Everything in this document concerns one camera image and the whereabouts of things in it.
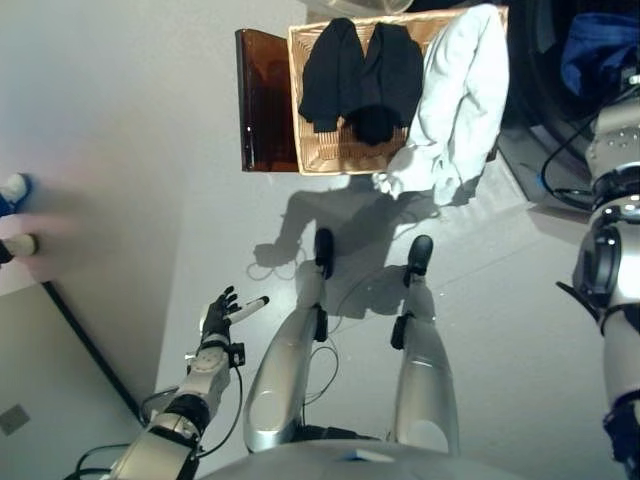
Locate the robot left leg silver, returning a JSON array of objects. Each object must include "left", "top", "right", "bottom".
[{"left": 243, "top": 227, "right": 336, "bottom": 454}]

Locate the black garment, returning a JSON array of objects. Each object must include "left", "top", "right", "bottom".
[
  {"left": 298, "top": 17, "right": 367, "bottom": 134},
  {"left": 344, "top": 22, "right": 426, "bottom": 146}
]

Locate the blue garment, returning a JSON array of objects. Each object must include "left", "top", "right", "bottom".
[{"left": 559, "top": 12, "right": 640, "bottom": 99}]

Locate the flat rectangular wicker basket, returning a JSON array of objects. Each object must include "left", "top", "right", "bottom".
[{"left": 287, "top": 7, "right": 509, "bottom": 176}]

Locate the robot left hand black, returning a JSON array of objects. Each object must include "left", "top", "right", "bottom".
[{"left": 201, "top": 285, "right": 271, "bottom": 348}]

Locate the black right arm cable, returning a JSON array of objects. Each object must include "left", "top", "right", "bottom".
[{"left": 534, "top": 107, "right": 626, "bottom": 202}]

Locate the brown amber acrylic stool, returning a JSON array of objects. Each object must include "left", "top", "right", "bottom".
[{"left": 234, "top": 28, "right": 301, "bottom": 174}]

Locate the white garment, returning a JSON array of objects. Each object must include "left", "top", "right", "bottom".
[{"left": 372, "top": 3, "right": 511, "bottom": 206}]

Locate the grey wall socket plate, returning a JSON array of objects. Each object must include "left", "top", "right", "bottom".
[{"left": 0, "top": 403, "right": 31, "bottom": 436}]

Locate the dark grey washing machine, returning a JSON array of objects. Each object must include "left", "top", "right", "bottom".
[{"left": 497, "top": 0, "right": 640, "bottom": 214}]

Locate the robot torso grey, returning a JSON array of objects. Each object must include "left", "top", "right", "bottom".
[{"left": 197, "top": 438, "right": 634, "bottom": 480}]

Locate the black leg cable loop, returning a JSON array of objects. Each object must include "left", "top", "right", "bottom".
[{"left": 302, "top": 344, "right": 342, "bottom": 407}]

